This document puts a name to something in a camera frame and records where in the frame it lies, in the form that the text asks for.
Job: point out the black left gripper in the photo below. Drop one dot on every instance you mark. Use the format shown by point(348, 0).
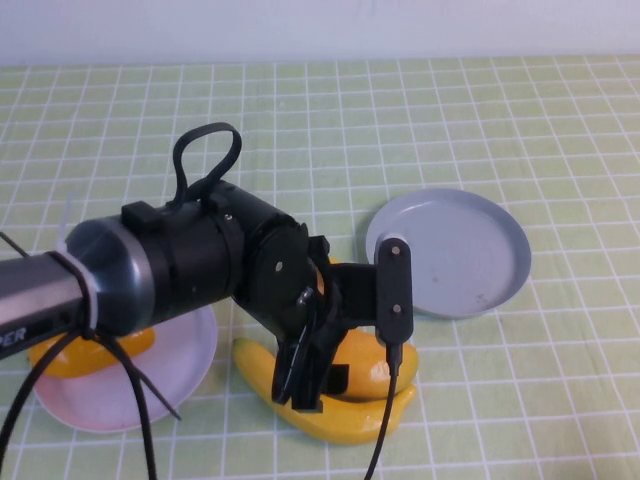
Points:
point(355, 295)

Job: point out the orange plastic mango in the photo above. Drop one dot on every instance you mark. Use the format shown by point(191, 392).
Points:
point(365, 360)

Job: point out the yellow plastic mango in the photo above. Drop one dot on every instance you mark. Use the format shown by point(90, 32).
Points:
point(80, 362)

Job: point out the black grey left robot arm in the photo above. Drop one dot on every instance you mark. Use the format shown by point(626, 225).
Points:
point(190, 265)

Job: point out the pink round plastic plate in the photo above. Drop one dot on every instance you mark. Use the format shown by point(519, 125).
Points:
point(180, 370)

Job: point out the grey round plastic plate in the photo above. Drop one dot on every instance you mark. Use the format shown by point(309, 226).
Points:
point(460, 250)

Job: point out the large yellow plastic banana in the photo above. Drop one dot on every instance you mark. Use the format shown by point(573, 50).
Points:
point(350, 425)

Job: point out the green white checked tablecloth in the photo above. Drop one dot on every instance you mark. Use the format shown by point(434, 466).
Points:
point(450, 125)

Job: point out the black oblong wrist camera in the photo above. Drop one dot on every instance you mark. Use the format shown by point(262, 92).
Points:
point(395, 280)

